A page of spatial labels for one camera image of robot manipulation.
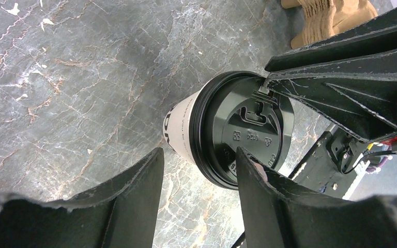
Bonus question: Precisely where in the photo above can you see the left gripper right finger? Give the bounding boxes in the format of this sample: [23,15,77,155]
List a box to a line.
[236,147,397,247]

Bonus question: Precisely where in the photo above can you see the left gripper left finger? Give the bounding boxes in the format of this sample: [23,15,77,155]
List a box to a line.
[0,148,164,247]

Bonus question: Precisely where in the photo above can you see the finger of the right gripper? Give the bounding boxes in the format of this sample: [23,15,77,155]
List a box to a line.
[265,8,397,72]
[267,49,397,142]

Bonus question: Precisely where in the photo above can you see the black coffee cup lid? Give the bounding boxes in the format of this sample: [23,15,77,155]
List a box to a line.
[189,71,294,190]

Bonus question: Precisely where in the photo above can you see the white paper coffee cup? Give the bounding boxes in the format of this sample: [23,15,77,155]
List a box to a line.
[163,91,199,164]

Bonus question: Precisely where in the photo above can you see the brown cardboard cup carriers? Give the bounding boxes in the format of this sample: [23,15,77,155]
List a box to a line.
[281,0,378,49]

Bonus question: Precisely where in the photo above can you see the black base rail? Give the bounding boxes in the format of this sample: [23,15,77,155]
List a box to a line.
[231,123,397,248]

